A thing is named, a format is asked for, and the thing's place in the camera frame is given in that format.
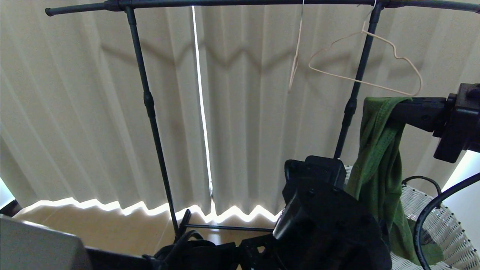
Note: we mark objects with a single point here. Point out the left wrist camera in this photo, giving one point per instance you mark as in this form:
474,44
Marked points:
322,170

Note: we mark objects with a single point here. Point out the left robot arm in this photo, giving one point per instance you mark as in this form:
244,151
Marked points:
337,225

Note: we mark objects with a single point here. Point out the black clothes rack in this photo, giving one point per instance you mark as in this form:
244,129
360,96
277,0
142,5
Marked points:
149,101

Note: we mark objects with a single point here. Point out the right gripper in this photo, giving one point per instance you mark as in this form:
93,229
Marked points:
457,127

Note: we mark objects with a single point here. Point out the pink clothes hanger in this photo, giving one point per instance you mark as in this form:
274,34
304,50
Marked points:
297,48
390,89

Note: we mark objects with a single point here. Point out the white laundry basket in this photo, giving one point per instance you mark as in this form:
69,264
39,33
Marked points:
450,232

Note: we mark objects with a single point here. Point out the green printed sleeveless shirt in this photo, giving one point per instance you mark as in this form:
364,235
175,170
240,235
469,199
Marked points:
378,168

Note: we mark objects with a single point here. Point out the beige curtain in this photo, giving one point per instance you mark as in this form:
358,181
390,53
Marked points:
75,112

